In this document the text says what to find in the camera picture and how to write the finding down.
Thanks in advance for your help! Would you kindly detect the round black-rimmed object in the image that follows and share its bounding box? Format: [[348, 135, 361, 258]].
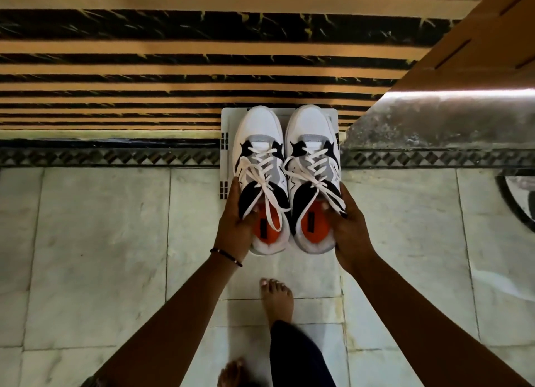
[[495, 169, 535, 233]]

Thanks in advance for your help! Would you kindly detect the brown wooden door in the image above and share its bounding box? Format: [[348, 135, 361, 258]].
[[390, 0, 535, 96]]

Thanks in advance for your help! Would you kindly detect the person's dark trouser leg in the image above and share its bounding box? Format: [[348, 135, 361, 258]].
[[269, 320, 337, 387]]

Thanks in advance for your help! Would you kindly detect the person's right forearm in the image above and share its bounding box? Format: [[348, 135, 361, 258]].
[[337, 255, 532, 387]]

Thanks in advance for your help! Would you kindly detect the person's right foot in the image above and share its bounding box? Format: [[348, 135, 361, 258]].
[[259, 278, 295, 330]]

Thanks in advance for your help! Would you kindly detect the black bead bracelet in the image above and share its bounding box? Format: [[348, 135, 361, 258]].
[[210, 247, 243, 268]]

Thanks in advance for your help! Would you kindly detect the person's left forearm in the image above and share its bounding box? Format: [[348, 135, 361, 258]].
[[94, 251, 242, 387]]

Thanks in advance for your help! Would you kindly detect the person's right hand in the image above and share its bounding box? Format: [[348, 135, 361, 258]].
[[322, 182, 379, 275]]

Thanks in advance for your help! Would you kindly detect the person's foot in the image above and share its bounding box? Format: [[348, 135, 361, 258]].
[[217, 357, 252, 387], [259, 278, 295, 330]]

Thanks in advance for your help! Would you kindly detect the person's left foot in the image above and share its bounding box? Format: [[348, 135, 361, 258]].
[[217, 357, 252, 387]]

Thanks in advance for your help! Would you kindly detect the person's left hand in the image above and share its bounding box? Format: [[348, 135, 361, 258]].
[[213, 176, 260, 267]]

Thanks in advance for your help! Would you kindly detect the white black grey sneaker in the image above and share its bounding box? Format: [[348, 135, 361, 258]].
[[232, 105, 292, 257], [284, 104, 348, 256]]

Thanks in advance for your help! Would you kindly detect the black and tan striped staircase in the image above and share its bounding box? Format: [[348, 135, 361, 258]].
[[0, 0, 502, 141]]

